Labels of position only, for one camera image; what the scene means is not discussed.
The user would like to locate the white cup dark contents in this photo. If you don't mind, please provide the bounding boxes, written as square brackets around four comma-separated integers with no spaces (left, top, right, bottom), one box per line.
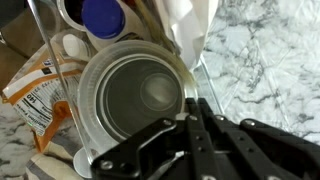
[56,0,88,33]

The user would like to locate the clear acrylic organizer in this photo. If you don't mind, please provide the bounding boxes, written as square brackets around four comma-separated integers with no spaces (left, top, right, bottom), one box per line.
[26,0,225,178]

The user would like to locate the white bottle blue cap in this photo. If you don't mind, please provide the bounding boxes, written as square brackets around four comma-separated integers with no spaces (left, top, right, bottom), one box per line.
[80,0,148,52]

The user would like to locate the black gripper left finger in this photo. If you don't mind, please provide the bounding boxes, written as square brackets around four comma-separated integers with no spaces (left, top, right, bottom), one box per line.
[90,97,214,180]

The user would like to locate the grey striped cream towel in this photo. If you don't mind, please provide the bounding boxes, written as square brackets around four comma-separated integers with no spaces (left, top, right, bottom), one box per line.
[24,139,95,180]

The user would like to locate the orange snack bag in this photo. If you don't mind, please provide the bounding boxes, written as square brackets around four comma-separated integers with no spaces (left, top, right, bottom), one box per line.
[1,59,85,153]

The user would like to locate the clear plastic jar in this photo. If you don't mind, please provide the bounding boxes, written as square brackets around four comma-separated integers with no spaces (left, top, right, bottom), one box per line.
[76,39,198,158]

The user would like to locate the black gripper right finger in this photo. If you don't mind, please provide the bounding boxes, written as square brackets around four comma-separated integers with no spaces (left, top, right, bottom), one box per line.
[199,97,320,180]

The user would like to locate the small white plastic bottle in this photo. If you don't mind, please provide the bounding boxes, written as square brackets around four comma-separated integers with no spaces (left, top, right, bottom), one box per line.
[61,32,91,63]

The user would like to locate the metal cup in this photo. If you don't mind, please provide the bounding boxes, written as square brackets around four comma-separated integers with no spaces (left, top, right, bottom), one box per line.
[96,57,186,143]

